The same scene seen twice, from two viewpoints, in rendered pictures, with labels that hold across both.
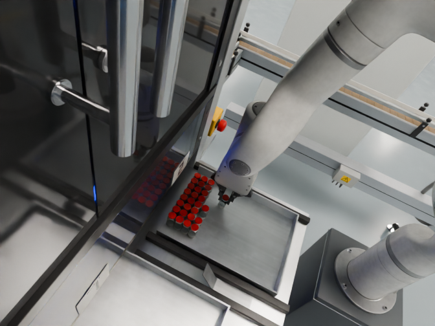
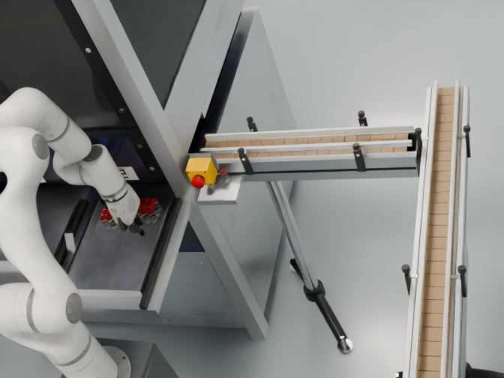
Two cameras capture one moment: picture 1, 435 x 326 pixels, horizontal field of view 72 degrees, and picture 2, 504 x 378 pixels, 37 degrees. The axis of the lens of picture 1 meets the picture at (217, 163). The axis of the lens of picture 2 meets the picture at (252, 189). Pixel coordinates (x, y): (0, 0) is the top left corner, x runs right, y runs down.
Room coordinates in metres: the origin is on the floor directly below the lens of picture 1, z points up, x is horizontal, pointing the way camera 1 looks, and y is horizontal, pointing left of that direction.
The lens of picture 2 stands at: (1.46, -1.44, 2.56)
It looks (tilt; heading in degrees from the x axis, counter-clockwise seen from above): 46 degrees down; 111
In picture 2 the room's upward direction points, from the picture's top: 23 degrees counter-clockwise
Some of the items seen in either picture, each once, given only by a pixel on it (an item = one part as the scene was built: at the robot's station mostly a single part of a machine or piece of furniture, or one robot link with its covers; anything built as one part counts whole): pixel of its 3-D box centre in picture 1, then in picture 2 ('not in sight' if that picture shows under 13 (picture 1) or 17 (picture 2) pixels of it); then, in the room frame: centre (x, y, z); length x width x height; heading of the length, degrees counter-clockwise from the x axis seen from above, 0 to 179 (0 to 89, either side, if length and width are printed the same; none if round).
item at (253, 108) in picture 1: (255, 134); (100, 169); (0.52, -0.06, 1.19); 0.09 x 0.08 x 0.13; 174
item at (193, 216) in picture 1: (198, 205); (130, 216); (0.48, 0.01, 0.90); 0.18 x 0.02 x 0.05; 173
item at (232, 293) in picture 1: (228, 286); (64, 256); (0.29, -0.13, 0.91); 0.14 x 0.03 x 0.06; 83
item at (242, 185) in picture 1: (237, 172); (121, 202); (0.52, -0.06, 1.05); 0.10 x 0.07 x 0.11; 83
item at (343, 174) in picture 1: (345, 176); not in sight; (1.28, -0.70, 0.50); 0.12 x 0.05 x 0.09; 83
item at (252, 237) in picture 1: (232, 224); (120, 246); (0.47, -0.10, 0.90); 0.34 x 0.26 x 0.04; 83
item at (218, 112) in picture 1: (207, 118); (202, 169); (0.74, 0.08, 0.99); 0.08 x 0.07 x 0.07; 83
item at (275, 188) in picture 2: not in sight; (294, 238); (0.90, 0.20, 0.46); 0.09 x 0.09 x 0.77; 83
